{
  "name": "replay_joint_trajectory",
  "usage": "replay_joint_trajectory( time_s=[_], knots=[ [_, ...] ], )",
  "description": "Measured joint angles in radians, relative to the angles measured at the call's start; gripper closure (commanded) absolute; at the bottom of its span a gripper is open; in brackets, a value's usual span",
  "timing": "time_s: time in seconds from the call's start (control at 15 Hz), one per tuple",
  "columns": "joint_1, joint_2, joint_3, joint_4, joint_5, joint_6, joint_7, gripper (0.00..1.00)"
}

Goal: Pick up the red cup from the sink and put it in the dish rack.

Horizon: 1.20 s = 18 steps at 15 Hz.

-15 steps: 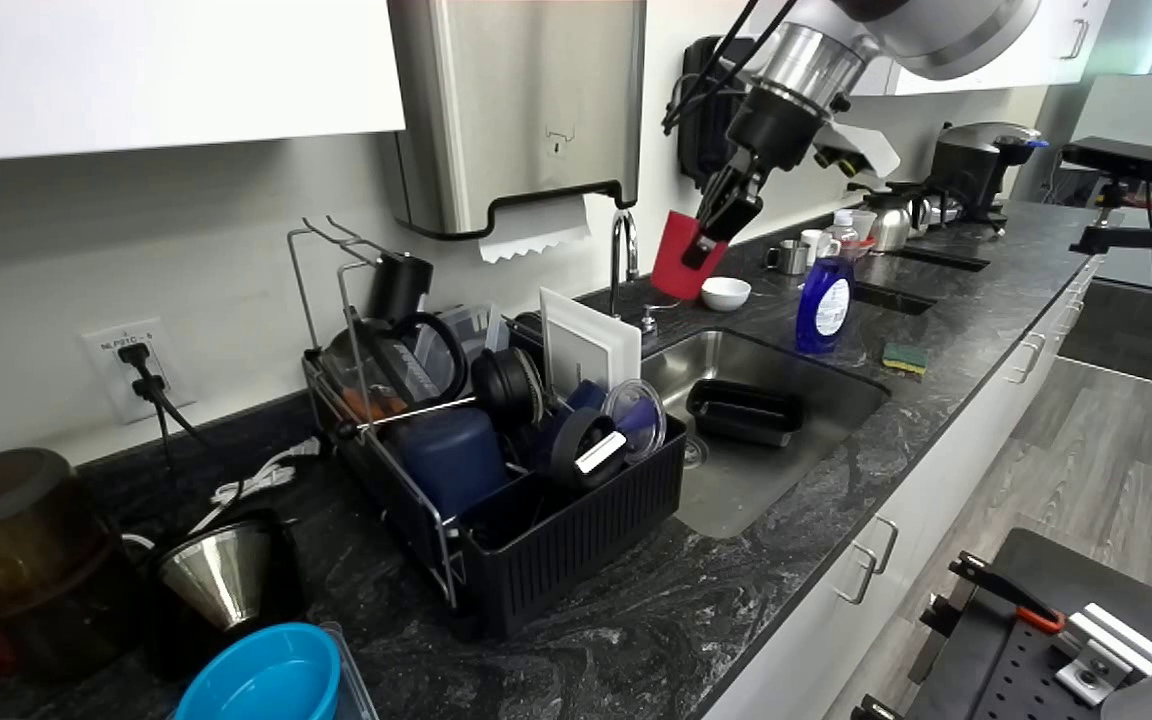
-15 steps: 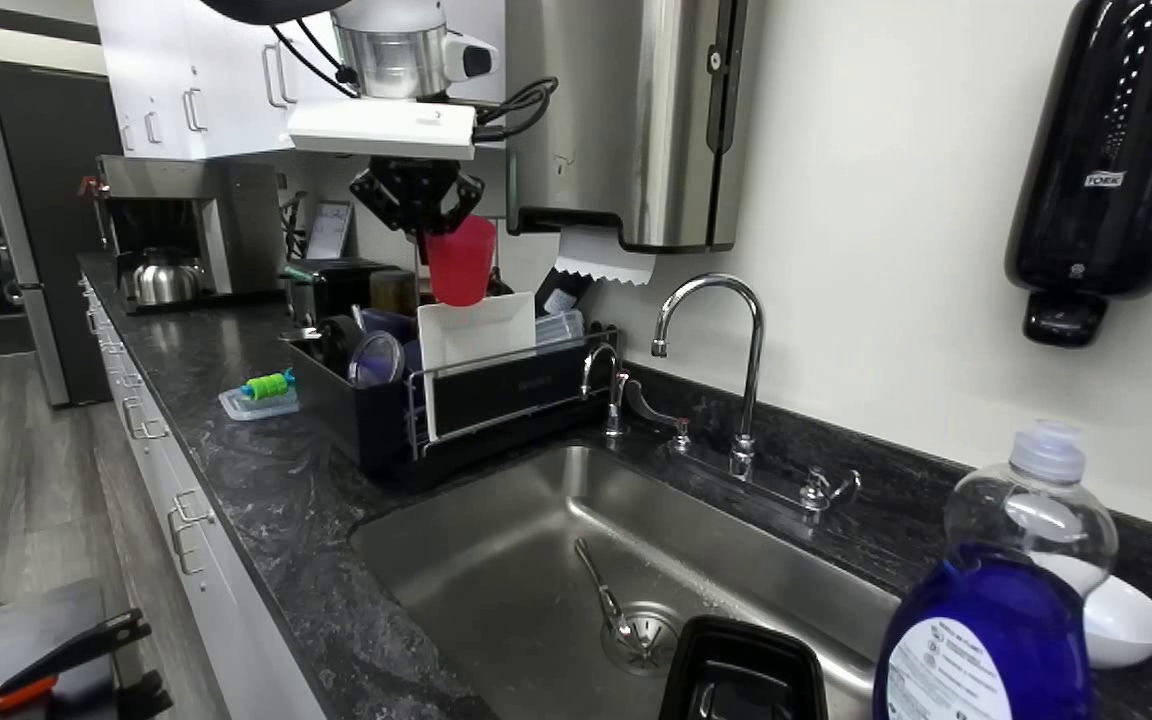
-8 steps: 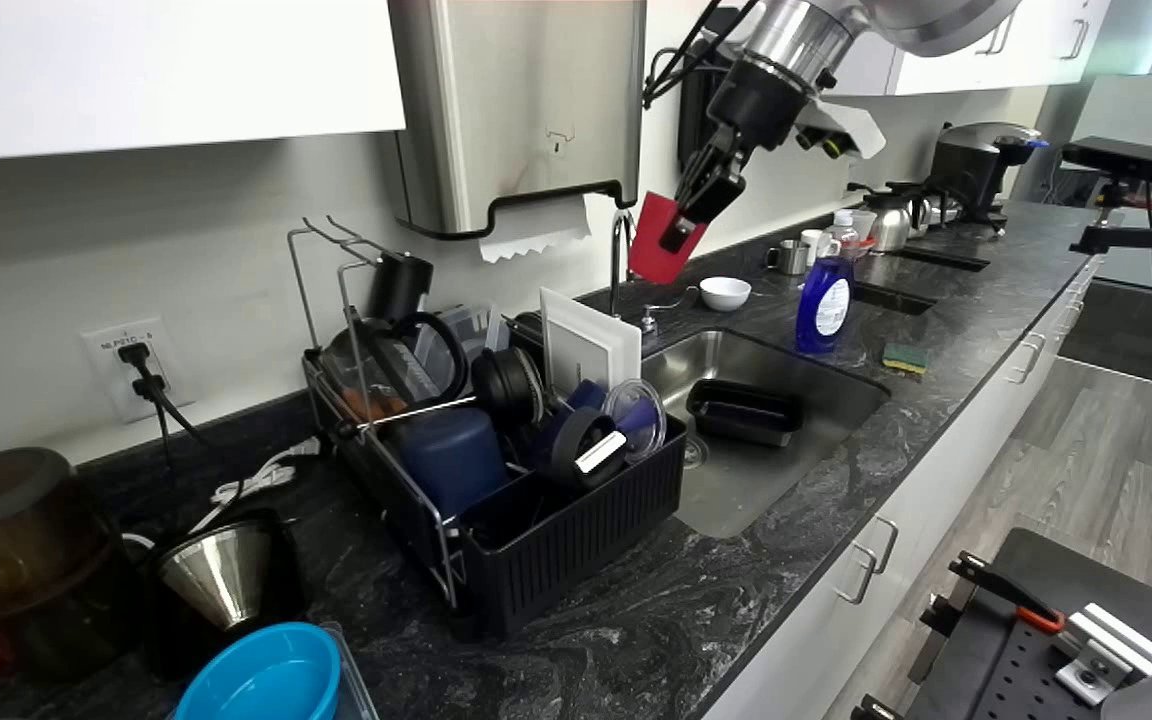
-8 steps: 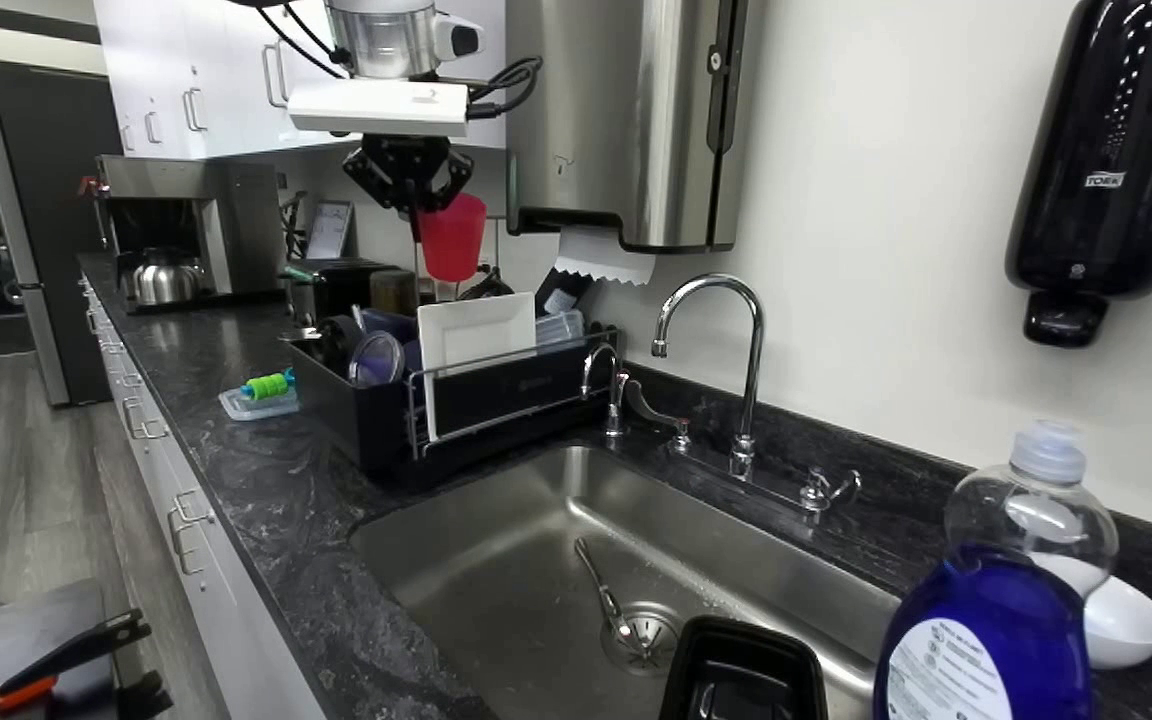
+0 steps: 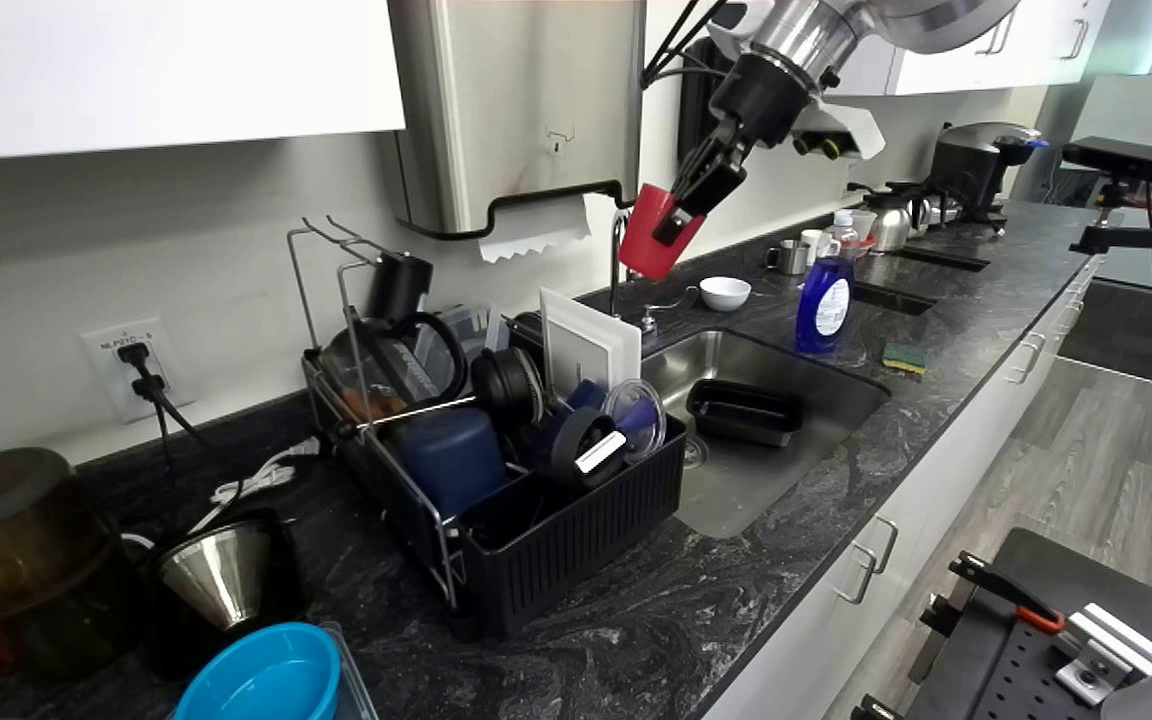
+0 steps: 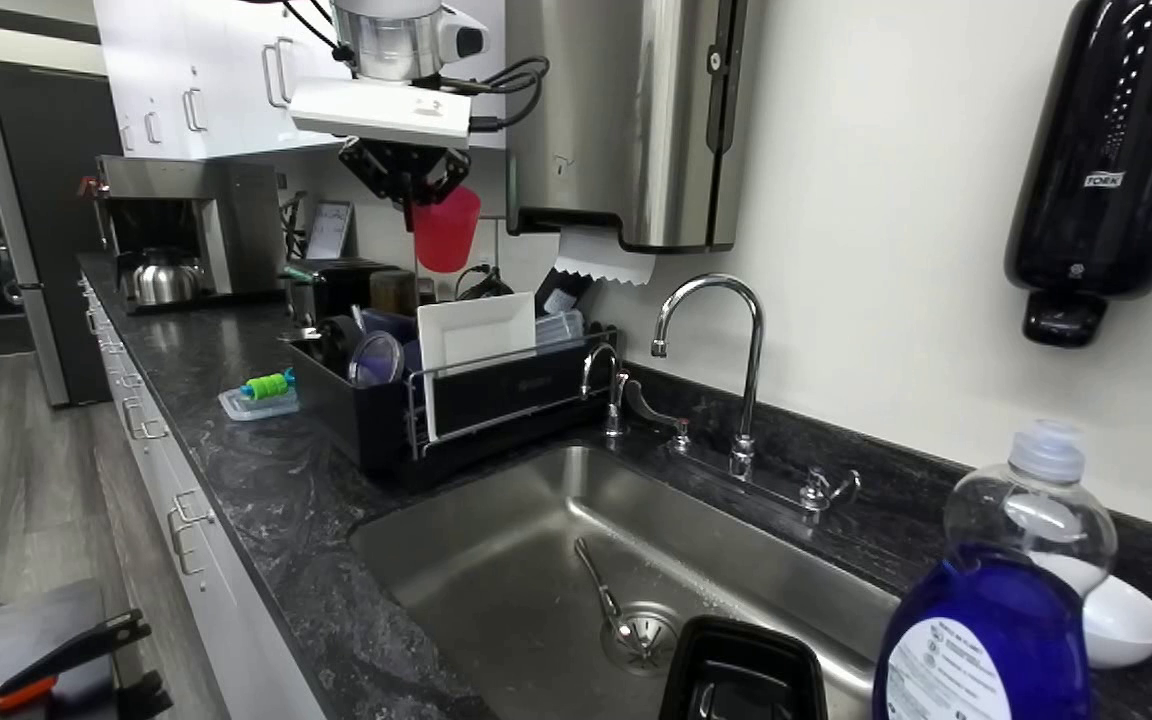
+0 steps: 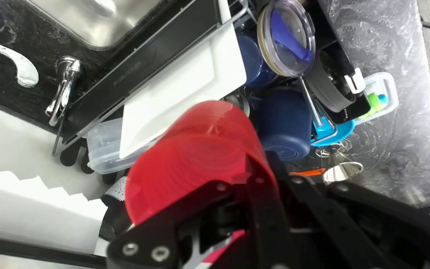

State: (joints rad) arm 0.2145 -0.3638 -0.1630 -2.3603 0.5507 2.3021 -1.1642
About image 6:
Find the chrome sink faucet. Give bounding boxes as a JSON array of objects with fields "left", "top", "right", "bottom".
[{"left": 595, "top": 273, "right": 863, "bottom": 520}]

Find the stainless steel sink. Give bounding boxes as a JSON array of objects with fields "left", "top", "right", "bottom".
[{"left": 356, "top": 443, "right": 895, "bottom": 720}]

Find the red handled tool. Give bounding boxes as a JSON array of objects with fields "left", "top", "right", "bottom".
[{"left": 0, "top": 607, "right": 151, "bottom": 717}]

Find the white upper cabinet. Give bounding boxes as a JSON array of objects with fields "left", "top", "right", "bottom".
[{"left": 91, "top": 0, "right": 502, "bottom": 161}]

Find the black dish rack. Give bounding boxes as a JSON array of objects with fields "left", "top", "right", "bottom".
[{"left": 284, "top": 323, "right": 621, "bottom": 490}]

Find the red plastic cup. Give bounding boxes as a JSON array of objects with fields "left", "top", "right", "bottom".
[{"left": 410, "top": 188, "right": 481, "bottom": 273}]

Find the blue dish soap bottle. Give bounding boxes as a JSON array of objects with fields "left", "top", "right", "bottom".
[{"left": 870, "top": 422, "right": 1114, "bottom": 720}]

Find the black plastic tray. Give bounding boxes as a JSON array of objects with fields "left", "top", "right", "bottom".
[{"left": 659, "top": 615, "right": 826, "bottom": 720}]

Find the steel paper towel dispenser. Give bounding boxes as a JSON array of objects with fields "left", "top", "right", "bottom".
[{"left": 502, "top": 0, "right": 763, "bottom": 285}]

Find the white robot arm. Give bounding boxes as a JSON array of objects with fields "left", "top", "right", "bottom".
[{"left": 333, "top": 0, "right": 489, "bottom": 206}]

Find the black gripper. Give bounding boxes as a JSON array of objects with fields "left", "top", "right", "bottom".
[{"left": 341, "top": 141, "right": 471, "bottom": 206}]

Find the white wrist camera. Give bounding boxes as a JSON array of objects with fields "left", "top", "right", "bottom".
[{"left": 287, "top": 81, "right": 471, "bottom": 150}]

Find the black soap dispenser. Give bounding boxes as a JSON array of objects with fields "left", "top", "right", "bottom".
[{"left": 1003, "top": 0, "right": 1152, "bottom": 348}]

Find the green yellow sponge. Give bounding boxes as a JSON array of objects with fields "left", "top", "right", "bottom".
[{"left": 214, "top": 370, "right": 301, "bottom": 425}]

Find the clear glass bowl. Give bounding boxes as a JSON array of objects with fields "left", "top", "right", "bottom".
[{"left": 347, "top": 334, "right": 403, "bottom": 390}]

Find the white square plate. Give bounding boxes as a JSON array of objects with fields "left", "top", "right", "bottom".
[{"left": 414, "top": 294, "right": 535, "bottom": 427}]

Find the steel sink drain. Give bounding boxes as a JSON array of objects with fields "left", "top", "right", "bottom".
[{"left": 598, "top": 599, "right": 678, "bottom": 673}]

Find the small white bowl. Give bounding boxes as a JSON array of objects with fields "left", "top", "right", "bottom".
[{"left": 1083, "top": 575, "right": 1152, "bottom": 667}]

